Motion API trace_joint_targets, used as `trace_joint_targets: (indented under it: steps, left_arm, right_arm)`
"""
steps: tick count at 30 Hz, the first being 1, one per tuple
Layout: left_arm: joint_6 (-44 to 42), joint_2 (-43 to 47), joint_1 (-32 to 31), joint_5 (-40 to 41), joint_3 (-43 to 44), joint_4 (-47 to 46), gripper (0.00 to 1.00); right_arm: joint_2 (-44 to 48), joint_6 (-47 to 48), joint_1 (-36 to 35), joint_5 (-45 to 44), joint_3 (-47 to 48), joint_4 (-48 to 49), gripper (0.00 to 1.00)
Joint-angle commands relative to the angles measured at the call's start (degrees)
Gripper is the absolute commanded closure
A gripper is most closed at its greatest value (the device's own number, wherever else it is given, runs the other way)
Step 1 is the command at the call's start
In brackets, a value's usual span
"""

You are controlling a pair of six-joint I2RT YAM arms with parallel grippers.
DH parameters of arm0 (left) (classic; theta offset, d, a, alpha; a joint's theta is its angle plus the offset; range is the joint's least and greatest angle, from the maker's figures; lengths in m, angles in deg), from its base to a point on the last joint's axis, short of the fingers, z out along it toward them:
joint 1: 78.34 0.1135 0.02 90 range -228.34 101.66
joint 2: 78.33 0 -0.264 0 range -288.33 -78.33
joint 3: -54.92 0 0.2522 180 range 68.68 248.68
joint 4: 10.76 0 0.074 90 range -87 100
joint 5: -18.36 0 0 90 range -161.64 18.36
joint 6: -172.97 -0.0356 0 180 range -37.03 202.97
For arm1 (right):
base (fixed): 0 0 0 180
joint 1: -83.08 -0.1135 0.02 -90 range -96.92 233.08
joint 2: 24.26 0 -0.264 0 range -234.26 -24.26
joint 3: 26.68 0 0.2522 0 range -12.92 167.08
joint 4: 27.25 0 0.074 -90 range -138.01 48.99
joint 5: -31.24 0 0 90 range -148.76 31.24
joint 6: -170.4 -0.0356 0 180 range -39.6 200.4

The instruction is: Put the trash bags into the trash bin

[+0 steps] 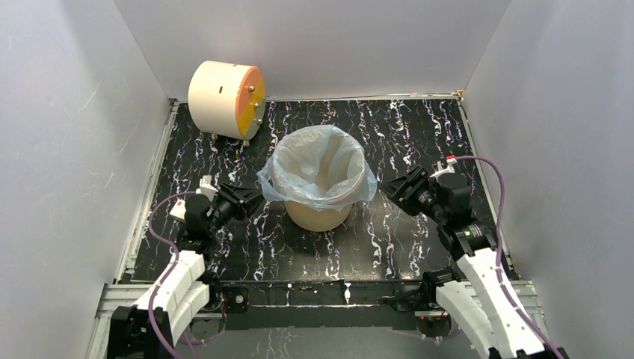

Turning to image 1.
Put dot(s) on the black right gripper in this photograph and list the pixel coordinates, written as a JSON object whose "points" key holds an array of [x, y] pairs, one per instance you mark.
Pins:
{"points": [[416, 178]]}

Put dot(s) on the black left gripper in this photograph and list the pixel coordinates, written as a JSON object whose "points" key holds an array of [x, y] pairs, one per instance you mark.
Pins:
{"points": [[249, 198]]}

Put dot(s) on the beige round trash bin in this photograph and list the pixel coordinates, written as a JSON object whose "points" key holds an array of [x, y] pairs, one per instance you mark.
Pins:
{"points": [[319, 213]]}

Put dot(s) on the translucent blue plastic trash bag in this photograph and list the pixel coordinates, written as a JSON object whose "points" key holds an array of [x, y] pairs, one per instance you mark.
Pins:
{"points": [[365, 190]]}

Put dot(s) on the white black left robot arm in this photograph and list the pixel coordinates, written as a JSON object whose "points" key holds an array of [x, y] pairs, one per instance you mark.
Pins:
{"points": [[153, 325]]}

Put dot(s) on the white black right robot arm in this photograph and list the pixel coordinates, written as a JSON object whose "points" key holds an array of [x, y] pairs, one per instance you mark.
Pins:
{"points": [[478, 295]]}

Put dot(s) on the white trash bag box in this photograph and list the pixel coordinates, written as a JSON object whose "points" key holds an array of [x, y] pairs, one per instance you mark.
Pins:
{"points": [[178, 211]]}

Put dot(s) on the white cylinder with orange face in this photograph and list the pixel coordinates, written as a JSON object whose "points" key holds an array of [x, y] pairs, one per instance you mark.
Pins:
{"points": [[227, 99]]}

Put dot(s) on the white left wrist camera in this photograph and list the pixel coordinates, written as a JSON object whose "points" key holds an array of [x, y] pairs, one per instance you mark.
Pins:
{"points": [[206, 187]]}

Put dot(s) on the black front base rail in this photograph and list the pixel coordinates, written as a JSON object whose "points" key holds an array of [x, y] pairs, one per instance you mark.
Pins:
{"points": [[317, 305]]}

